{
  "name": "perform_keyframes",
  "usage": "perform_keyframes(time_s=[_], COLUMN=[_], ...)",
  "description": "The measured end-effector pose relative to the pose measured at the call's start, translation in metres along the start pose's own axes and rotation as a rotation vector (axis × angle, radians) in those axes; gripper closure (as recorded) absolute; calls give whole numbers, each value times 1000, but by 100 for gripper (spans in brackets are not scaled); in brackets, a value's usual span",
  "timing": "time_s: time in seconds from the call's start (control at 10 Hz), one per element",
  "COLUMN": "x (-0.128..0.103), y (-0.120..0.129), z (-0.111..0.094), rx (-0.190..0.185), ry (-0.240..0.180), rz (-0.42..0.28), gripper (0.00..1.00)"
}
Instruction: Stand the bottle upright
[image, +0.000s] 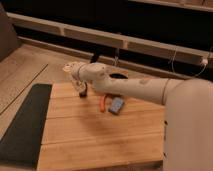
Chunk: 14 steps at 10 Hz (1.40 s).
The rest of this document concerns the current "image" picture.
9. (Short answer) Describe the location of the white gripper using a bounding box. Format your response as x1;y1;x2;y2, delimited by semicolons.
63;62;87;98

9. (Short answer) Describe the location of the blue sponge block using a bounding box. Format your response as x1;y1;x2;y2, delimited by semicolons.
108;97;124;115

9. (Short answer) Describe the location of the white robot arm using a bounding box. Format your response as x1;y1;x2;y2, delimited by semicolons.
63;62;213;171

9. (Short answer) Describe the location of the black bracket on wall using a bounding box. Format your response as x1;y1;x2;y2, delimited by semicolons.
90;50;101;63

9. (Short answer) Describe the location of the black floor mat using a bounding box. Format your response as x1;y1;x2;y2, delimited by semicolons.
0;84;52;168

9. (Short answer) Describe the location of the wooden wall rail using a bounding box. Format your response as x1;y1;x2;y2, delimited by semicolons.
7;12;213;68

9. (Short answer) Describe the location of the white cable with plug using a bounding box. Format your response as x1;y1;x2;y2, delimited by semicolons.
171;44;213;78

